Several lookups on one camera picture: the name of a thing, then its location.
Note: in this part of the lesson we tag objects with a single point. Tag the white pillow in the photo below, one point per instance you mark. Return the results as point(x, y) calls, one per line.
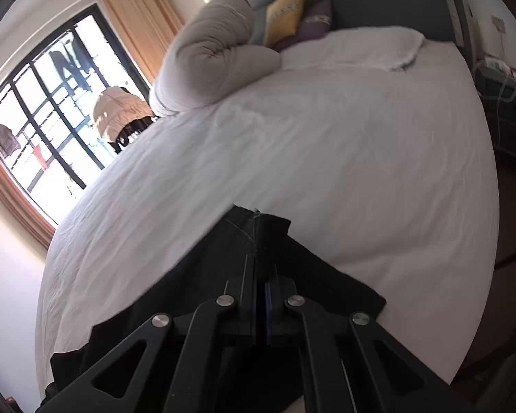
point(370, 47)

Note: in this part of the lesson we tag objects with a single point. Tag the white bed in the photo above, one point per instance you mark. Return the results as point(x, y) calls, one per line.
point(327, 146)

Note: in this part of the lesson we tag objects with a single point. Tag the orange curtain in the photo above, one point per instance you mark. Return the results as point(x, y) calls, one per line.
point(142, 26)

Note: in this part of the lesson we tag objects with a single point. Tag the black pants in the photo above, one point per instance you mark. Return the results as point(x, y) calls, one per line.
point(206, 275)

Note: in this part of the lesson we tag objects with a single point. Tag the grey headboard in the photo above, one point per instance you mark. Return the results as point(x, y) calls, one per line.
point(370, 0)

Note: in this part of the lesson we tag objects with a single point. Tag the purple pillow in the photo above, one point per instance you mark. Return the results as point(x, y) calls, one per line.
point(309, 26)

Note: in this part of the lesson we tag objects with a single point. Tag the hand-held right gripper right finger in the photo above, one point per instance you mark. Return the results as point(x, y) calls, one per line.
point(270, 305)

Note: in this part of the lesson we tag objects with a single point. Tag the black framed window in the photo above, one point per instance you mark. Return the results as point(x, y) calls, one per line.
point(47, 107)

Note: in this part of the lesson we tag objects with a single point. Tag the yellow pillow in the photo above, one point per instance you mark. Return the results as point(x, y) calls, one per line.
point(284, 13)

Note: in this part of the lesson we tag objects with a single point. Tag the beige jacket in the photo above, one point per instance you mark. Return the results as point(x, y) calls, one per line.
point(116, 112)

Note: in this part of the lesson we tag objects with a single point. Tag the wall socket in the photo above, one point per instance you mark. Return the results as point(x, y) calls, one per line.
point(499, 24)

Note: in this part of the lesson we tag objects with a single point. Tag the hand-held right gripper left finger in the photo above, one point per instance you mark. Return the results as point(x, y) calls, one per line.
point(248, 297)

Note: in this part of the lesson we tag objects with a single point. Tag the grey rolled duvet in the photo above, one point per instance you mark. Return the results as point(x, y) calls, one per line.
point(210, 60)

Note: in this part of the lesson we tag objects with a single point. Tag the dark nightstand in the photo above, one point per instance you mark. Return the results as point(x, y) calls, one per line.
point(505, 107)

